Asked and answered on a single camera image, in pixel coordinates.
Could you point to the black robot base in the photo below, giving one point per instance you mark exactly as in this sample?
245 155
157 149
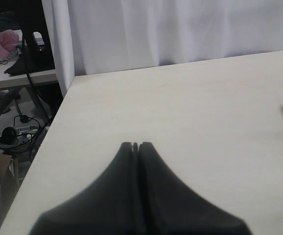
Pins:
38 54

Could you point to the pink cloth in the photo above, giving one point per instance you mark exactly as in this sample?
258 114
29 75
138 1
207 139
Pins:
8 44

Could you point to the white curtain backdrop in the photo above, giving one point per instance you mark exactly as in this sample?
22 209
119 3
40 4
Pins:
98 36

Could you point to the black round floor device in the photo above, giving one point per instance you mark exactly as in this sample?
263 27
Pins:
8 136

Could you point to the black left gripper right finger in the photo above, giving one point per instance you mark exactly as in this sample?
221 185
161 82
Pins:
170 207

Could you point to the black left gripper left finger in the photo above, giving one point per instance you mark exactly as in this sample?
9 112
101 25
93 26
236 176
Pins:
108 206

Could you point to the grey side table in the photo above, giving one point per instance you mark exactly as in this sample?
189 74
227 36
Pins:
14 84

